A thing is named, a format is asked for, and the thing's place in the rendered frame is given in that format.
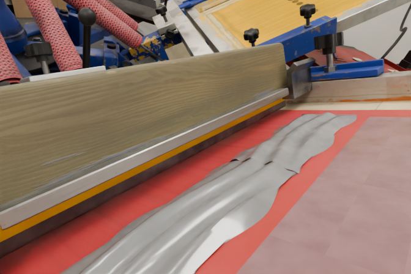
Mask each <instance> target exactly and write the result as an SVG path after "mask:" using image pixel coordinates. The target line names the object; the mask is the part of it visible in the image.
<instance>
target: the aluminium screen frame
mask: <svg viewBox="0 0 411 274"><path fill-rule="evenodd" d="M312 87H313V89H312V90H311V91H309V92H307V93H305V94H303V95H301V96H299V97H297V98H295V99H285V101H286V103H318V102H372V101H400V100H411V71H403V72H388V73H381V74H379V75H378V76H369V77H361V78H345V79H337V80H321V81H312Z"/></svg>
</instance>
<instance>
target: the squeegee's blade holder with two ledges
mask: <svg viewBox="0 0 411 274"><path fill-rule="evenodd" d="M287 95H289V90H288V88H281V89H277V90H275V91H273V92H270V93H268V94H265V95H263V96H261V97H258V98H255V99H254V100H251V101H249V102H246V103H244V104H242V105H239V106H236V107H235V108H232V109H229V110H227V111H225V112H223V113H220V114H217V115H216V116H213V117H210V118H208V119H206V120H203V121H201V122H198V123H197V124H194V125H191V126H189V127H187V128H184V129H182V130H179V131H177V132H175V133H172V134H170V135H168V136H165V137H163V138H160V139H158V140H156V141H153V142H151V143H148V144H146V145H144V146H141V147H139V148H137V149H134V150H131V151H129V152H127V153H124V154H122V155H120V156H117V157H115V158H112V159H110V160H108V161H105V162H103V163H100V164H98V165H96V166H93V167H91V168H89V169H86V170H84V171H81V172H79V173H76V174H74V175H72V176H69V177H67V178H64V179H62V180H60V181H57V182H55V183H52V184H50V185H48V186H45V187H43V188H41V189H38V190H35V191H33V192H31V193H28V194H26V195H24V196H22V197H19V198H16V199H14V200H12V201H9V202H7V203H5V204H2V205H0V228H1V229H2V230H5V229H8V228H11V227H12V226H14V225H17V224H19V223H21V222H23V221H25V220H27V219H29V218H32V217H34V216H36V215H38V214H40V213H42V212H44V211H46V210H48V209H50V208H52V207H54V206H57V205H59V204H61V203H63V202H65V201H67V200H69V199H72V198H74V197H75V196H78V195H79V194H81V193H84V192H86V191H88V190H90V189H92V188H94V187H97V186H99V185H101V184H103V183H105V182H107V181H109V180H111V179H113V178H115V177H117V176H119V175H121V174H124V173H126V172H128V171H130V170H132V169H134V168H136V167H138V166H141V165H143V164H145V163H147V162H148V161H151V160H153V159H155V158H157V157H159V156H161V155H163V154H166V153H168V152H170V151H172V150H174V149H176V148H178V147H180V146H182V145H184V144H186V143H188V142H190V141H193V140H195V139H197V138H199V137H201V136H203V135H206V134H208V133H210V132H211V131H214V130H216V129H218V128H220V127H222V126H224V125H226V124H228V123H230V122H233V121H235V120H237V119H239V118H241V117H243V116H246V115H247V114H249V113H252V112H253V111H255V110H257V109H260V108H262V107H264V106H266V105H268V104H270V103H273V102H275V101H277V100H279V99H281V98H283V97H285V96H287Z"/></svg>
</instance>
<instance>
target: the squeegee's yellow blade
mask: <svg viewBox="0 0 411 274"><path fill-rule="evenodd" d="M283 101H285V99H283V98H281V99H279V100H277V101H275V102H273V103H270V104H268V105H266V106H264V107H262V108H260V109H257V110H255V111H253V112H252V113H249V114H247V115H246V116H243V117H241V118H239V119H237V120H235V121H233V122H230V123H228V124H226V125H224V126H222V127H220V128H218V129H216V130H214V131H211V132H210V133H208V134H206V135H203V136H201V137H199V138H197V139H195V140H193V141H190V142H188V143H186V144H184V145H182V146H180V147H178V148H176V149H174V150H172V151H170V152H168V153H166V154H163V155H161V156H159V157H157V158H155V159H153V160H151V161H148V162H147V163H145V164H143V165H141V166H138V167H136V168H134V169H132V170H130V171H128V172H126V173H124V174H121V175H119V176H117V177H115V178H113V179H111V180H109V181H107V182H105V183H103V184H101V185H99V186H97V187H94V188H92V189H90V190H88V191H86V192H84V193H81V194H79V195H78V196H75V197H74V198H72V199H69V200H67V201H65V202H63V203H61V204H59V205H56V206H54V207H52V208H50V209H48V210H46V211H44V212H42V213H40V214H38V215H36V216H34V217H32V218H29V219H27V220H25V221H23V222H21V223H19V224H17V225H14V226H12V227H11V228H8V229H5V230H2V229H1V228H0V242H2V241H4V240H6V239H8V238H10V237H12V236H14V235H16V234H18V233H20V232H22V231H24V230H26V229H28V228H30V227H32V226H34V225H36V224H38V223H40V222H42V221H44V220H46V219H48V218H50V217H52V216H54V215H56V214H58V213H60V212H62V211H64V210H66V209H68V208H70V207H72V206H74V205H76V204H78V203H80V202H82V201H84V200H86V199H88V198H90V197H92V196H94V195H96V194H98V193H100V192H102V191H104V190H106V189H108V188H110V187H112V186H114V185H116V184H118V183H120V182H122V181H124V180H126V179H128V178H130V177H132V176H134V175H136V174H138V173H140V172H142V171H144V170H146V169H148V168H150V167H152V166H154V165H156V164H158V163H160V162H162V161H164V160H166V159H168V158H170V157H172V156H174V155H176V154H178V153H180V152H182V151H184V150H186V149H188V148H190V147H192V146H194V145H196V144H198V143H200V142H202V141H204V140H206V139H208V138H210V137H212V136H214V135H216V134H218V133H220V132H222V131H224V130H226V129H228V128H230V127H232V126H234V125H237V124H239V123H241V122H243V121H245V120H247V119H249V118H251V117H253V116H255V115H257V114H259V113H261V112H263V111H265V110H267V109H269V108H271V107H273V106H275V105H277V104H279V103H281V102H283Z"/></svg>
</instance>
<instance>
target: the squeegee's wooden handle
mask: <svg viewBox="0 0 411 274"><path fill-rule="evenodd" d="M281 88H288V83H287V69H286V61H285V55H284V47H283V44H282V43H273V44H268V45H261V46H253V47H249V48H241V49H237V50H229V51H222V52H217V53H210V54H203V55H198V56H190V57H183V58H178V59H171V60H167V61H159V62H152V63H147V64H140V65H133V66H128V67H121V68H113V69H109V70H101V71H97V72H89V73H82V74H77V75H70V76H62V77H58V78H50V79H46V80H38V81H31V82H27V83H19V84H11V85H7V86H0V205H2V204H5V203H7V202H9V201H12V200H14V199H16V198H19V197H22V196H24V195H26V194H28V193H31V192H33V191H35V190H38V189H41V188H43V187H45V186H48V185H50V184H52V183H55V182H57V181H60V180H62V179H64V178H67V177H69V176H72V175H74V174H76V173H79V172H81V171H84V170H86V169H89V168H91V167H93V166H96V165H98V164H100V163H103V162H105V161H108V160H110V159H112V158H115V157H117V156H120V155H122V154H124V153H127V152H129V151H131V150H134V149H137V148H139V147H141V146H144V145H146V144H148V143H151V142H153V141H156V140H158V139H160V138H163V137H165V136H168V135H170V134H172V133H175V132H177V131H179V130H182V129H184V128H187V127H189V126H191V125H194V124H197V123H198V122H201V121H203V120H206V119H208V118H210V117H213V116H216V115H217V114H220V113H223V112H225V111H227V110H229V109H232V108H235V107H236V106H239V105H242V104H244V103H246V102H249V101H251V100H254V99H255V98H258V97H261V96H263V95H265V94H268V93H270V92H273V91H275V90H277V89H281Z"/></svg>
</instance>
